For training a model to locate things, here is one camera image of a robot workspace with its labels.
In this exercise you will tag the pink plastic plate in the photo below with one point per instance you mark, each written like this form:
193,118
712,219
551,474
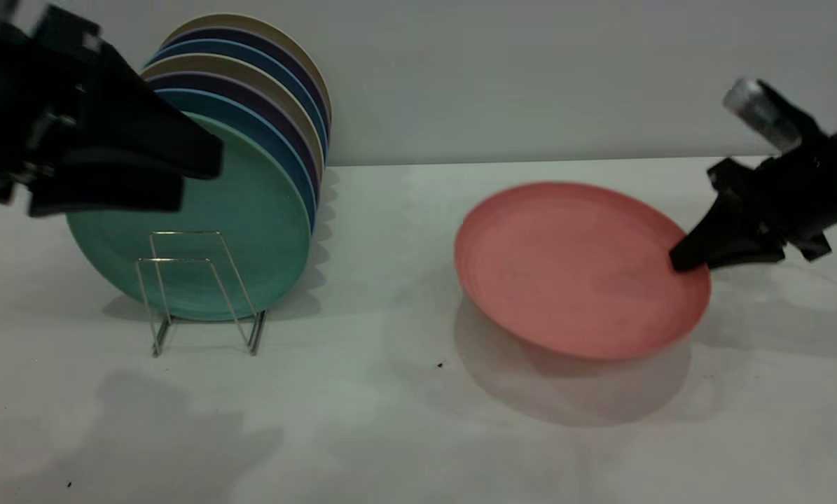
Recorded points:
579,273

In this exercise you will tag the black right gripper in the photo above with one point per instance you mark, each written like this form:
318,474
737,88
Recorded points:
796,189

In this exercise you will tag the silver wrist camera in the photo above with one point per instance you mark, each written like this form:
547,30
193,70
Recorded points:
761,112
61,28

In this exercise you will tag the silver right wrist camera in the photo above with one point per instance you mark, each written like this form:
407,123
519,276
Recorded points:
761,112

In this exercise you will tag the beige plastic plate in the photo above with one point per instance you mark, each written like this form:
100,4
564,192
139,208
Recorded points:
250,22
250,71

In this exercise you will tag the dark purple plastic plate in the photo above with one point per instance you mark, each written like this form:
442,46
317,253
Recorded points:
285,52
271,108

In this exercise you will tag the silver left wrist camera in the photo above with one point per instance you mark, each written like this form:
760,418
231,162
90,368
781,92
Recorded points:
61,28

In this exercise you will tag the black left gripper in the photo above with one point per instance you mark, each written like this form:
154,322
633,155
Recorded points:
12,105

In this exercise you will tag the green plastic plate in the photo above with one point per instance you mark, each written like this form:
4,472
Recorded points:
250,231

